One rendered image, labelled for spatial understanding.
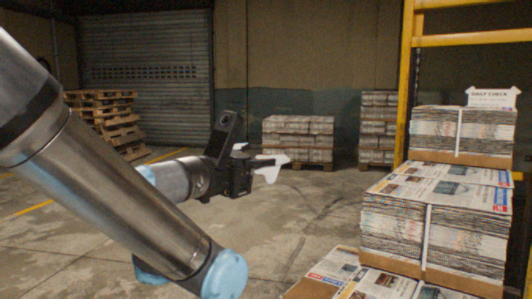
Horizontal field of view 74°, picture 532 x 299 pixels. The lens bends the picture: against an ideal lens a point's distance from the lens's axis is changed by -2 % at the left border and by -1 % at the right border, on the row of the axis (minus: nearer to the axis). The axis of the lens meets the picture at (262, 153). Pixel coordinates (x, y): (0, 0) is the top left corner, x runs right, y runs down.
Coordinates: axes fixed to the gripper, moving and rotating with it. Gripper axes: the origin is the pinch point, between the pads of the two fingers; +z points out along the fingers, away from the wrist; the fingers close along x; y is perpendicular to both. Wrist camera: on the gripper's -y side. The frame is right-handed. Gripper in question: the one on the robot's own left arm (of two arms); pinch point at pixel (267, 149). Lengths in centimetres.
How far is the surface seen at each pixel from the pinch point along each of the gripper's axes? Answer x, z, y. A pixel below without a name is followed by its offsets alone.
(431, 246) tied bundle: 31, 39, 26
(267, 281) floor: -79, 122, 136
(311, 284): -9, 51, 65
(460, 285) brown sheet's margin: 40, 40, 33
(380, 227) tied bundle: 16.2, 37.7, 25.0
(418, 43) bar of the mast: -19, 149, -36
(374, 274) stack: 19, 34, 38
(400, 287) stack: 27, 32, 37
